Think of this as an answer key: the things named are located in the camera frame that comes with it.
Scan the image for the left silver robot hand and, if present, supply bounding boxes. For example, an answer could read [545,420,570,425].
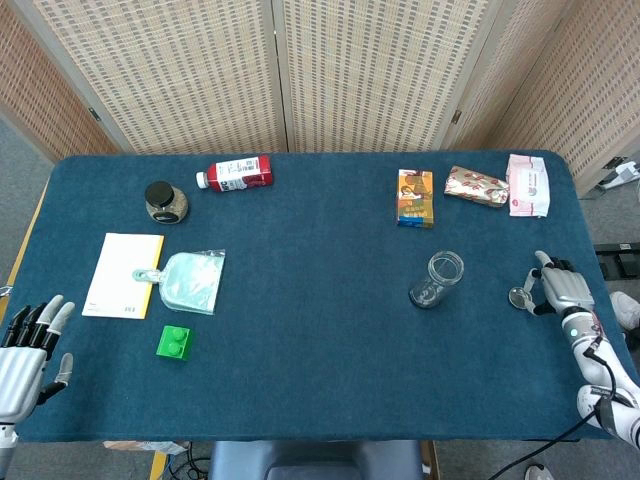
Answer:
[0,294,76,422]

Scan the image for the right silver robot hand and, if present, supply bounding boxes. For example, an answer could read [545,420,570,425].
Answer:
[523,250,596,317]

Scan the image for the clear glass jar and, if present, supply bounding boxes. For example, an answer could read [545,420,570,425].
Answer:
[409,250,465,310]

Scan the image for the black equipment on floor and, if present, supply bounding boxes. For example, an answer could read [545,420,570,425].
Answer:
[594,242,640,280]

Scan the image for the pink wet wipes pack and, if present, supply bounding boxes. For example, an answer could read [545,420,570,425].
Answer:
[505,153,552,219]

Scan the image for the white device on floor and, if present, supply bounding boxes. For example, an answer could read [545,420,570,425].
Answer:
[597,155,640,194]

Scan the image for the gold and red snack packet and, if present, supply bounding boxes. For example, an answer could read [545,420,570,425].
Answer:
[443,165,511,209]

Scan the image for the cardboard box under table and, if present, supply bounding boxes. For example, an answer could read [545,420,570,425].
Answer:
[103,439,191,456]

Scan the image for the white notebook with yellow spine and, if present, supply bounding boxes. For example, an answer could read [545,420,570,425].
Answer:
[81,232,166,320]

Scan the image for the green toy brick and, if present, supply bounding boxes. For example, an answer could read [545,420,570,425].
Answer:
[155,324,196,362]

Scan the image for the orange and blue carton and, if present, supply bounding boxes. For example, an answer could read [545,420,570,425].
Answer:
[397,168,435,230]

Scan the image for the mint green bagged dustpan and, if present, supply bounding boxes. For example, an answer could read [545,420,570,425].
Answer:
[132,248,227,316]

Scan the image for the glass jar with black lid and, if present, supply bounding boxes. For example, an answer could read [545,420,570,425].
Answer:
[144,180,190,224]

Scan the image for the blue table cloth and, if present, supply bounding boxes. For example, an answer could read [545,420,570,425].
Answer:
[12,149,626,444]

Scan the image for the red juice bottle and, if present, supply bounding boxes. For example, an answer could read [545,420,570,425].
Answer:
[195,154,275,193]

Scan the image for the woven folding screen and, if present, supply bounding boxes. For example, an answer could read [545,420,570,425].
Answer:
[0,0,640,197]

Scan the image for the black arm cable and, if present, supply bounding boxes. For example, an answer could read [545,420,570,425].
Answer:
[492,344,621,480]

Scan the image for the black floor cables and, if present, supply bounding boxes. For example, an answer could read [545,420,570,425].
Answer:
[164,440,211,480]

